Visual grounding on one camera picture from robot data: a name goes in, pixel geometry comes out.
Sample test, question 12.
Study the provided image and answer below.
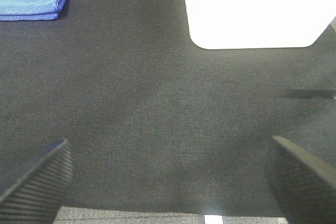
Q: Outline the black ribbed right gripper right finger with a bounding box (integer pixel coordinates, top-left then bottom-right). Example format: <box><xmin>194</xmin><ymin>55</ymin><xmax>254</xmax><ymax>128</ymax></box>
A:
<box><xmin>265</xmin><ymin>136</ymin><xmax>335</xmax><ymax>223</ymax></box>

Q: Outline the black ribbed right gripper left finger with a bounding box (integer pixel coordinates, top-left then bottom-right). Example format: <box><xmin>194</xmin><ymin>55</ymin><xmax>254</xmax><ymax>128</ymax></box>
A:
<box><xmin>1</xmin><ymin>140</ymin><xmax>74</xmax><ymax>223</ymax></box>

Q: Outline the black fabric table mat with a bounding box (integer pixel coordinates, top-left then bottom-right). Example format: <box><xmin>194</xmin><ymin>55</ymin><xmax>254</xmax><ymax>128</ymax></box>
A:
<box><xmin>1</xmin><ymin>0</ymin><xmax>335</xmax><ymax>217</ymax></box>

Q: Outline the white plastic storage box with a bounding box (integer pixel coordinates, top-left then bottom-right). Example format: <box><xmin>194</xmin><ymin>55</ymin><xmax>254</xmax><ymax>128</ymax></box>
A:
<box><xmin>185</xmin><ymin>0</ymin><xmax>335</xmax><ymax>49</ymax></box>

